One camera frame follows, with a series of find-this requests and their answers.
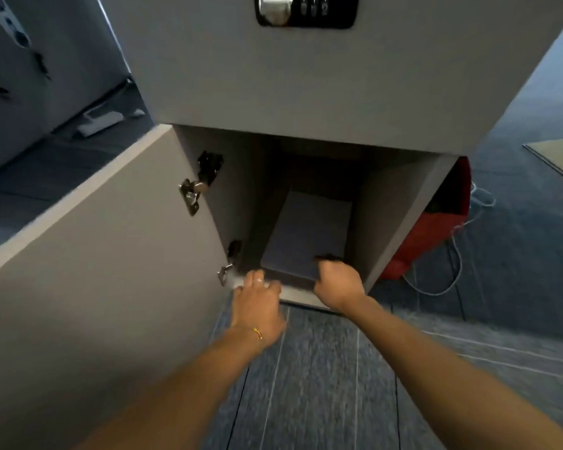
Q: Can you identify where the red bag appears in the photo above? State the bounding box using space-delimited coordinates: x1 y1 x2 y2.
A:
380 157 473 281

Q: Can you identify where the person's left forearm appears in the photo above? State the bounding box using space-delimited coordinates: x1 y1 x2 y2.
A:
73 323 274 450

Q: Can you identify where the person's left hand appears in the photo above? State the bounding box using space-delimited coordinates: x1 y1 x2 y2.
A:
230 270 287 345

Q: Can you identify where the grey locker cabinet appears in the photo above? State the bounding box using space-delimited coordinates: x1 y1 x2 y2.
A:
101 0 563 314

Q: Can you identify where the black combination lock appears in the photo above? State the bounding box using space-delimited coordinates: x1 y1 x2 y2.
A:
254 0 358 29

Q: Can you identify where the white flat object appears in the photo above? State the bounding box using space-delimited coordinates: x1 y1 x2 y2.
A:
73 107 125 139

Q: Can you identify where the person's right hand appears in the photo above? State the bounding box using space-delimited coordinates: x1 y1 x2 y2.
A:
313 258 368 310

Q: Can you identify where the grey laptop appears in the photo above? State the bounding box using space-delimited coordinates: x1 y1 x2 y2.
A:
260 190 353 283

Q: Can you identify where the grey open locker door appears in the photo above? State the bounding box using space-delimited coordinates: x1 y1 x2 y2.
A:
0 124 246 450

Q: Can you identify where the person's right forearm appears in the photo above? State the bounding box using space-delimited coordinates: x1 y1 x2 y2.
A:
331 295 563 450

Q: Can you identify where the grey background cabinet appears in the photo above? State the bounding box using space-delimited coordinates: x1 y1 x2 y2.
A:
0 0 133 181

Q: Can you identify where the large metal door hinge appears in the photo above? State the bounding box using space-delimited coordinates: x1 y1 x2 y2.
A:
179 151 224 217

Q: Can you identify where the white cable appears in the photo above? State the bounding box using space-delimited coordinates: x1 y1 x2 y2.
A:
401 182 498 297

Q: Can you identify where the small metal door hinge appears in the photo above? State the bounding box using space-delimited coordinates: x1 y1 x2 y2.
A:
217 240 243 287

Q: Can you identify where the beige floor board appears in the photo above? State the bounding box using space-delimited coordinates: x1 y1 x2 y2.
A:
523 136 563 188

